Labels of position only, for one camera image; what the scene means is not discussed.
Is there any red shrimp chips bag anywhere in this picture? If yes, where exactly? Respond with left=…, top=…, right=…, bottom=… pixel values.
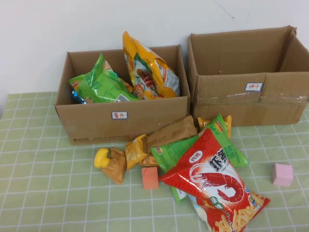
left=158, top=128, right=271, bottom=232

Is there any long brown snack packet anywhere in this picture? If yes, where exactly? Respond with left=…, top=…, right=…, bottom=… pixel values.
left=142, top=115, right=198, bottom=155

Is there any yellow-orange snack bag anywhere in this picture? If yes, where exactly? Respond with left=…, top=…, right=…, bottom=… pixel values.
left=197, top=115, right=233, bottom=141

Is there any small brown snack packet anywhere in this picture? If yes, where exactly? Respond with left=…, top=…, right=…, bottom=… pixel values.
left=102, top=146, right=127, bottom=186

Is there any blue dotted snack bag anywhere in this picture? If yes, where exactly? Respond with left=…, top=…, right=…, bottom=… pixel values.
left=70, top=88, right=87, bottom=104

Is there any white label with red writing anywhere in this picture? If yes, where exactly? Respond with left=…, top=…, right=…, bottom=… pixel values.
left=111, top=111, right=128, bottom=120
left=244, top=82, right=264, bottom=92

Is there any large green chips bag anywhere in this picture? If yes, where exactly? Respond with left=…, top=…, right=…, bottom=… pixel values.
left=151, top=113, right=251, bottom=205

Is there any small yellow chips packet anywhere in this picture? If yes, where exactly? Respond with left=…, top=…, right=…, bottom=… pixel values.
left=125, top=134, right=148, bottom=171

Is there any cardboard box with printed text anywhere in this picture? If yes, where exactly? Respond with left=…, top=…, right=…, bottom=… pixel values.
left=54, top=44, right=191, bottom=145

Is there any yellow chips bag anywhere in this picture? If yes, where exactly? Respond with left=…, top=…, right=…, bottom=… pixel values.
left=122, top=30, right=181, bottom=100

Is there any orange foam cube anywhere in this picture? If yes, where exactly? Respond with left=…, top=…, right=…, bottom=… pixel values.
left=141, top=166, right=159, bottom=190

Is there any taped cardboard box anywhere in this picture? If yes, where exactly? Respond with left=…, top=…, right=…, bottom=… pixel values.
left=187, top=25, right=309, bottom=128

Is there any pink foam cube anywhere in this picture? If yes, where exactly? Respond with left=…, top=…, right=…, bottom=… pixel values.
left=272, top=163, right=295, bottom=187

